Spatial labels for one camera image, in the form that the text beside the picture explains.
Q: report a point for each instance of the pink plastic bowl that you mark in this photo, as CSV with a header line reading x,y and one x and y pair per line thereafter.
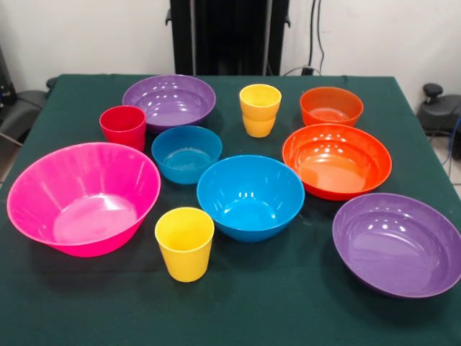
x,y
90,223

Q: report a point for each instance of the large blue plastic bowl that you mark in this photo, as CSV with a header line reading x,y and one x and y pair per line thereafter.
x,y
248,212

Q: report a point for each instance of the small blue plastic bowl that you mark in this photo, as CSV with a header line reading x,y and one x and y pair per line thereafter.
x,y
183,162

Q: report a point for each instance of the yellow plastic cup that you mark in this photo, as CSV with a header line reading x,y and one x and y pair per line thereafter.
x,y
259,108
259,129
183,256

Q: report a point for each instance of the purple plastic bowl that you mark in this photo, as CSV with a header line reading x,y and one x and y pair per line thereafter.
x,y
169,104
392,252

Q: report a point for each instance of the large orange plastic bowl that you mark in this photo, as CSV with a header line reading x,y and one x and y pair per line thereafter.
x,y
335,169

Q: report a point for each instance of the red plastic cup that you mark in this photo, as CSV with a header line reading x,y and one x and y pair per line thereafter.
x,y
122,129

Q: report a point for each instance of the small orange plastic bowl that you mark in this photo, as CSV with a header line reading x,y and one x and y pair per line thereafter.
x,y
329,108

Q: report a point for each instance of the dark green tablecloth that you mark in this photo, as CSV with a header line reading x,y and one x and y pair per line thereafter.
x,y
252,313

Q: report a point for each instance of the black round knob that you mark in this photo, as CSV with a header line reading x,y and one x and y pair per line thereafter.
x,y
51,83

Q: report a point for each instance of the black padded equipment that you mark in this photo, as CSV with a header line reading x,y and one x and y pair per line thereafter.
x,y
25,108

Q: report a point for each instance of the black equipment base with knob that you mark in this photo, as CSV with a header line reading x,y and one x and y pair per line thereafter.
x,y
441,111

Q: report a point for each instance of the dark device box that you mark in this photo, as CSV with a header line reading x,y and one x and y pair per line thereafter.
x,y
5,90

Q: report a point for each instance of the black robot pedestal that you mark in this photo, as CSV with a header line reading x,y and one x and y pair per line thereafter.
x,y
230,36

